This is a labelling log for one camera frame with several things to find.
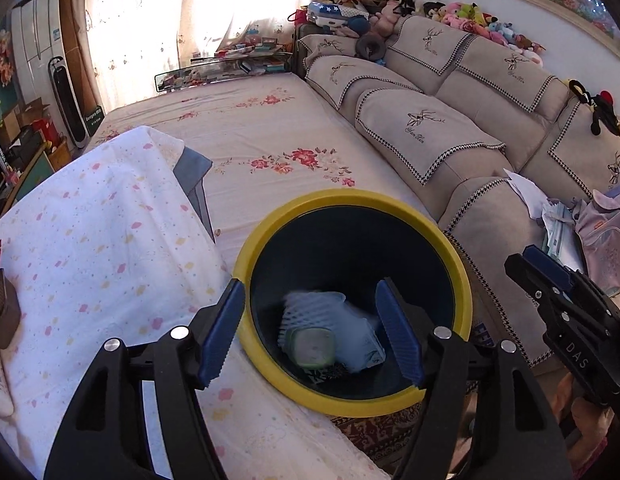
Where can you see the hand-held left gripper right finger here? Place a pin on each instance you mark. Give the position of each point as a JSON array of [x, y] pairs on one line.
[[397, 330]]

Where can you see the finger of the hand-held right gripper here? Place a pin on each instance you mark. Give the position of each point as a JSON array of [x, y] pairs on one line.
[[532, 285], [552, 260]]

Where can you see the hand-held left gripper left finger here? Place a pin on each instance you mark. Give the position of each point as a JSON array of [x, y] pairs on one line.
[[222, 330]]

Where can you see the white plastic wrapper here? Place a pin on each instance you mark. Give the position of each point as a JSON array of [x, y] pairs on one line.
[[362, 340]]

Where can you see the black yellow-rimmed trash bin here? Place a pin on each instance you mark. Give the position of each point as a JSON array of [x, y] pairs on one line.
[[350, 260]]

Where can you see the green yogurt cup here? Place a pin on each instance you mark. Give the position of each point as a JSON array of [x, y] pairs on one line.
[[312, 347]]

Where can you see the white foam net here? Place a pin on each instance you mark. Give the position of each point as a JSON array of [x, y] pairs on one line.
[[310, 310]]

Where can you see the person's right hand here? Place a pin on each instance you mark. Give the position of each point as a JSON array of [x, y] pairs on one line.
[[580, 420]]

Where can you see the clear plastic folder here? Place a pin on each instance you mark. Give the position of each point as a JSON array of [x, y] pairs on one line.
[[560, 235]]

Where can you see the deer print seat cover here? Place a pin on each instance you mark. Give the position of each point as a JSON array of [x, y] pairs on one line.
[[330, 45], [350, 80], [425, 130], [490, 260]]

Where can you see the pink backpack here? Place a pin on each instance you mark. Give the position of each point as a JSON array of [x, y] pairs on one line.
[[605, 245]]

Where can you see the crumpled white paper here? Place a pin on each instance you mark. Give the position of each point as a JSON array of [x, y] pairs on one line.
[[527, 190]]

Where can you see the patterned rug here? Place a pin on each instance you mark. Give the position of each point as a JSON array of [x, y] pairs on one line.
[[370, 430]]

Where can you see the deer print backrest cover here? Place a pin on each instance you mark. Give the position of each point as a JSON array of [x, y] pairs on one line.
[[430, 47], [590, 160], [510, 75]]

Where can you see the white dotted tablecloth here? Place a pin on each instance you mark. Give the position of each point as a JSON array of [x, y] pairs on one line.
[[114, 260]]

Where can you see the black mouse plush toy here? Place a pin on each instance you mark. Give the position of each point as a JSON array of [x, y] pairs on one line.
[[597, 110]]

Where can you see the grey cloth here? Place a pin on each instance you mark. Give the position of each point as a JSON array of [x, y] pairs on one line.
[[194, 175]]

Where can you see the beige sofa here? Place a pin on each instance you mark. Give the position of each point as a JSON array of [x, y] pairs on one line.
[[465, 100]]

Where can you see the floral bed sheet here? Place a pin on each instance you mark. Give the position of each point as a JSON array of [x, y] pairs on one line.
[[270, 125]]

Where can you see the wicker basket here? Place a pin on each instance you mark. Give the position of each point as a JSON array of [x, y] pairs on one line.
[[59, 154]]

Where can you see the dark green box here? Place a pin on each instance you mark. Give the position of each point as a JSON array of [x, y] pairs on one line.
[[94, 117]]

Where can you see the glass coffee table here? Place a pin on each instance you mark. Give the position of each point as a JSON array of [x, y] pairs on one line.
[[209, 77]]

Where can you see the row of plush toys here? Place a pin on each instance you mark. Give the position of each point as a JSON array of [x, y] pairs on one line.
[[465, 17]]

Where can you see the red carton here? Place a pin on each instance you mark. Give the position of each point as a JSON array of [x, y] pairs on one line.
[[47, 132]]

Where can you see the black white tower fan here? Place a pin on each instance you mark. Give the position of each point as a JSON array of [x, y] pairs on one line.
[[67, 105]]

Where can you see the pile of books and boxes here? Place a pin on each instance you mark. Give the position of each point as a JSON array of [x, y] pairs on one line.
[[250, 52]]

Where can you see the grey neck pillow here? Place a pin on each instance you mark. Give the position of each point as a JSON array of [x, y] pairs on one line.
[[370, 46]]

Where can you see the brown cardboard box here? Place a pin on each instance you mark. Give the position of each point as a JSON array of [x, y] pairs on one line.
[[4, 127], [32, 110]]

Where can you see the cream embroidered curtain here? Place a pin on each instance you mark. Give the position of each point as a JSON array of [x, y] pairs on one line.
[[189, 25]]

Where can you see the red bag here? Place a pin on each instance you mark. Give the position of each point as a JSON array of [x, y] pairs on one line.
[[297, 15]]

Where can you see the blue star print bag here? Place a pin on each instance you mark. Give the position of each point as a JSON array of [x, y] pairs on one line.
[[330, 12]]

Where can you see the tall brown cardboard sheet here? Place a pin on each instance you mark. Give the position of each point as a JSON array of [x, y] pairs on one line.
[[77, 35]]

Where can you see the white standing air conditioner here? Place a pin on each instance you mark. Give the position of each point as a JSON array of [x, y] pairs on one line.
[[34, 35]]

